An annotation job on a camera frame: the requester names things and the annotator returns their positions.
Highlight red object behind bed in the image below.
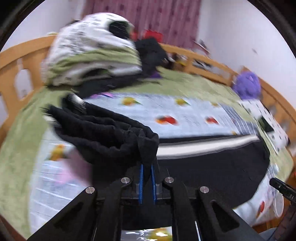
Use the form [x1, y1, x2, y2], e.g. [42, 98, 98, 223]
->
[130, 30, 163, 43]

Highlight white green patterned quilt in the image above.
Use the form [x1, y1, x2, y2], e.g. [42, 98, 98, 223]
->
[41, 13, 140, 86]

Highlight black clothes pile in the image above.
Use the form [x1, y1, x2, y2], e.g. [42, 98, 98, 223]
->
[75, 38, 168, 98]

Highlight black pants with white stripe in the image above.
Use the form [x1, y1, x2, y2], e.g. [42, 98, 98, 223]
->
[43, 92, 271, 229]

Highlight wooden bed frame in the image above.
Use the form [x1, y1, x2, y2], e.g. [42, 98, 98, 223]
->
[1, 35, 295, 147]

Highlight green fleece bed sheet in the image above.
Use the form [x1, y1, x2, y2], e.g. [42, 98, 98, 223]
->
[0, 67, 295, 232]

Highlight purple plush toy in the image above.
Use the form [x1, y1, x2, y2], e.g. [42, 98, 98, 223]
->
[231, 71, 261, 100]

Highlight fruit print plastic mat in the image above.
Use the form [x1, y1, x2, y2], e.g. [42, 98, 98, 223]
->
[29, 93, 284, 233]

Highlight white black-dotted pillow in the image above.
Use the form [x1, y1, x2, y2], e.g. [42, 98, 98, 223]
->
[238, 99, 289, 153]

